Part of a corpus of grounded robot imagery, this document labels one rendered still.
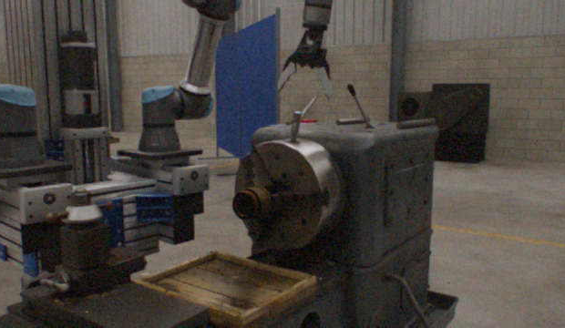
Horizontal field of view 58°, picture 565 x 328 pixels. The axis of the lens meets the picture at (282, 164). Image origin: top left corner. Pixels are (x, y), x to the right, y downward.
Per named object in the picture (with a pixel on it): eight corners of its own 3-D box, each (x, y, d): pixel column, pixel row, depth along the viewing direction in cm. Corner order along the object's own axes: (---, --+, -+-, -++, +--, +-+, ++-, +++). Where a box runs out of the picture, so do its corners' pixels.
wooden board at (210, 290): (215, 262, 152) (215, 250, 152) (317, 291, 131) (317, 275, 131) (133, 295, 128) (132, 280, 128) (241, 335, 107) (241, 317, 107)
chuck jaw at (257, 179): (271, 189, 148) (252, 155, 151) (282, 181, 145) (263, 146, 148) (247, 196, 139) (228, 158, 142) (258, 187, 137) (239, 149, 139)
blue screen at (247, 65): (198, 158, 1018) (194, 38, 983) (236, 157, 1042) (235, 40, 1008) (248, 201, 630) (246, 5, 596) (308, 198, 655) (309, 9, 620)
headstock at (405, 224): (331, 209, 222) (333, 119, 216) (439, 225, 194) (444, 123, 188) (242, 240, 174) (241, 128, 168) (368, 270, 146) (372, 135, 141)
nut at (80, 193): (84, 200, 106) (83, 184, 105) (96, 203, 104) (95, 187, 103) (66, 204, 103) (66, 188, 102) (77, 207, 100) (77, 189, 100)
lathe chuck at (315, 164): (247, 223, 163) (260, 128, 156) (330, 259, 146) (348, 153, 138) (228, 230, 156) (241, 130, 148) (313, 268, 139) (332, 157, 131)
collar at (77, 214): (87, 211, 109) (87, 198, 109) (110, 217, 104) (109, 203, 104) (53, 220, 103) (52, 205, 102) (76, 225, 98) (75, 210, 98)
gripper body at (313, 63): (324, 69, 148) (332, 27, 145) (319, 70, 139) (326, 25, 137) (299, 66, 149) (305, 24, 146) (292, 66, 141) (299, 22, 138)
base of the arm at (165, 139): (130, 149, 186) (128, 122, 184) (165, 146, 197) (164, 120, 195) (154, 153, 176) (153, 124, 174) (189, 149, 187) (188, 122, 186)
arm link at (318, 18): (328, 8, 135) (299, 5, 137) (325, 26, 136) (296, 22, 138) (333, 11, 142) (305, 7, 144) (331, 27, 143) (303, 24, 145)
